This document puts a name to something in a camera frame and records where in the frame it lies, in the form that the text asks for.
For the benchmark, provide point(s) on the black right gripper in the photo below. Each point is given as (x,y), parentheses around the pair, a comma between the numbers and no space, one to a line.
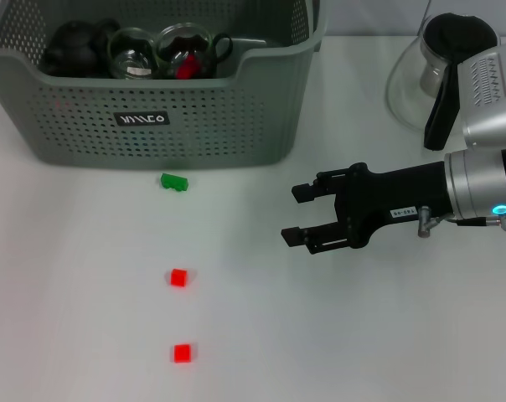
(383,197)

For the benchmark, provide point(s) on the green toy brick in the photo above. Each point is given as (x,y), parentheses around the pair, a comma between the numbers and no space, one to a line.
(175,182)

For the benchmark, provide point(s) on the small red cube brick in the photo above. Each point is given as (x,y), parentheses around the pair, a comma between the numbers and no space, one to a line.
(178,277)
(182,353)

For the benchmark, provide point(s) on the dark red curved brick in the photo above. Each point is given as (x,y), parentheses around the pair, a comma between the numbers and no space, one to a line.
(188,67)

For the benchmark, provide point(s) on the glass teacup with black sleeve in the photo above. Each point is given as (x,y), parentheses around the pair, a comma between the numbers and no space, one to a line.
(131,54)
(207,46)

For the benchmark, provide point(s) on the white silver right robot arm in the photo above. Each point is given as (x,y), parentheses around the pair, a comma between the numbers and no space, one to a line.
(479,184)

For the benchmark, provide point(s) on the grey perforated storage bin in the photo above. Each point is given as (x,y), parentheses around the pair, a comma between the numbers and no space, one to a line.
(194,125)

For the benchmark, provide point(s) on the right gripper silver metal fitting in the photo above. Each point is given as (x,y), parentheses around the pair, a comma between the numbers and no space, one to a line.
(424,223)

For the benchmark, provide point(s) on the dark clay teapot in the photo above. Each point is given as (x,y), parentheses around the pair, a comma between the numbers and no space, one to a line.
(75,46)

